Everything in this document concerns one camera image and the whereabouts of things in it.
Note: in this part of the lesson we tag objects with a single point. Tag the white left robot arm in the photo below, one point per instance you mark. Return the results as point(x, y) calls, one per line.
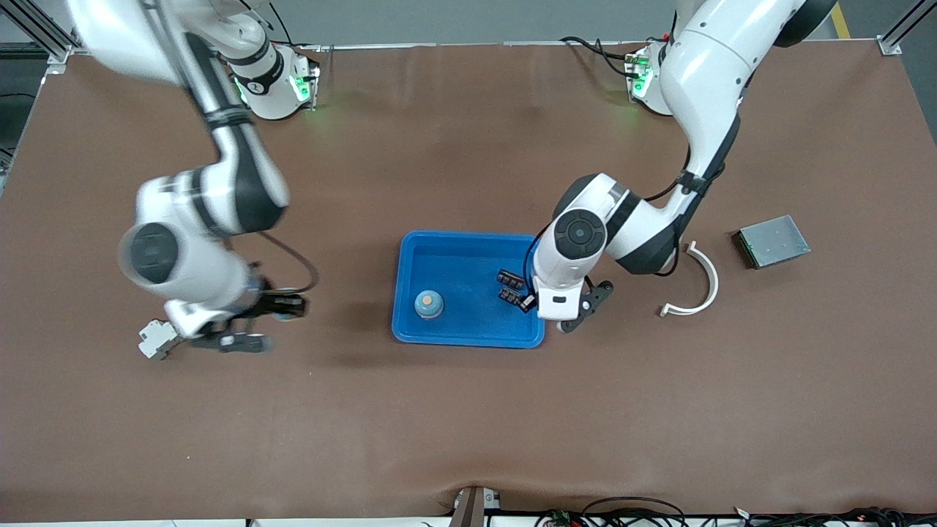
point(703, 73)

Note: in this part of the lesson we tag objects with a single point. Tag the white curved plastic strip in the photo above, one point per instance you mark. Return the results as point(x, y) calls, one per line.
point(714, 284)

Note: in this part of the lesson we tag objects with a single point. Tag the white circuit breaker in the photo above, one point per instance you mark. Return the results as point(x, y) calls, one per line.
point(154, 344)

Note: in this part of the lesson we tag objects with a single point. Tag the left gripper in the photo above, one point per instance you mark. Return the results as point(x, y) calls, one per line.
point(524, 290)

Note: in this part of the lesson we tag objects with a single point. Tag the black capacitor block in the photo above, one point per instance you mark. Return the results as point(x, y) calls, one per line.
point(509, 278)
point(507, 295)

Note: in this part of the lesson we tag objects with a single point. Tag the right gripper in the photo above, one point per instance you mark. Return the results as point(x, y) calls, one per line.
point(272, 304)

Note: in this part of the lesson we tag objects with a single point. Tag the aluminium frame post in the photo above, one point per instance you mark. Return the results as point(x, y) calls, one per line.
point(889, 45)
point(60, 55)

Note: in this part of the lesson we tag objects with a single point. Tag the blue plastic tray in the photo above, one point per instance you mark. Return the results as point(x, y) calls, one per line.
point(468, 263)

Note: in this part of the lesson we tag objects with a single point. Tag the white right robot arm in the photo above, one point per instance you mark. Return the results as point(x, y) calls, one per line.
point(183, 212)

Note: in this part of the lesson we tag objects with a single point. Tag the metal table bracket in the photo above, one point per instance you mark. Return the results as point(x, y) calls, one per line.
point(472, 509)

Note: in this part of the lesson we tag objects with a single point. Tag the grey metal box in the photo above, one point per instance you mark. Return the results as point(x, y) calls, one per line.
point(772, 241)

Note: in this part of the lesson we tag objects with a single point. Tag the blue dome call bell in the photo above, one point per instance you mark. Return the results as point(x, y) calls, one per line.
point(429, 304)
point(287, 316)

